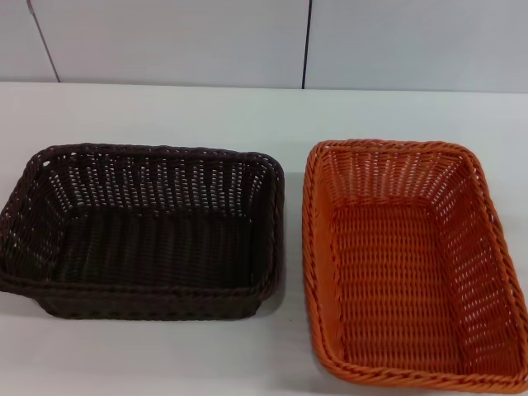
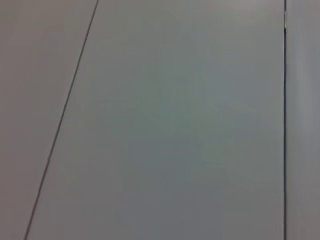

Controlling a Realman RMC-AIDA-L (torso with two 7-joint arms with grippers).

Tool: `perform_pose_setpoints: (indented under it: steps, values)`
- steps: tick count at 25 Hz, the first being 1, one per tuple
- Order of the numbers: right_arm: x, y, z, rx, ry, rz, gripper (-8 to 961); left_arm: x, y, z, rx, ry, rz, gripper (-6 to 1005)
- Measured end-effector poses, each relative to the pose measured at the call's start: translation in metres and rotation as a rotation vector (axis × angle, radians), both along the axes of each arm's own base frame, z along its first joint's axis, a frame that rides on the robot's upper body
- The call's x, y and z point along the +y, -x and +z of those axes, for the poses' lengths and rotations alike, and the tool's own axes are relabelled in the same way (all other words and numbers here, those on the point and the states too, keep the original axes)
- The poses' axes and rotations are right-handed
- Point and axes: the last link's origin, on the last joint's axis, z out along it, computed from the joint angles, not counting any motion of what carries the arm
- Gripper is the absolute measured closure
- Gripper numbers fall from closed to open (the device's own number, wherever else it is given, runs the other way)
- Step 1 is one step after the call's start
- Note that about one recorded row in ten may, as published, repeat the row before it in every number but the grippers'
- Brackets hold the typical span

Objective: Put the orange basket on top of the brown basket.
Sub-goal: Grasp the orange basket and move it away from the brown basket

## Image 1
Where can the dark brown woven basket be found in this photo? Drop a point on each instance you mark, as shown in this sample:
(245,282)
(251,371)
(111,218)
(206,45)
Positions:
(156,247)

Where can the orange woven basket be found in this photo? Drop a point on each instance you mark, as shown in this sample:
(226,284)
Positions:
(392,268)

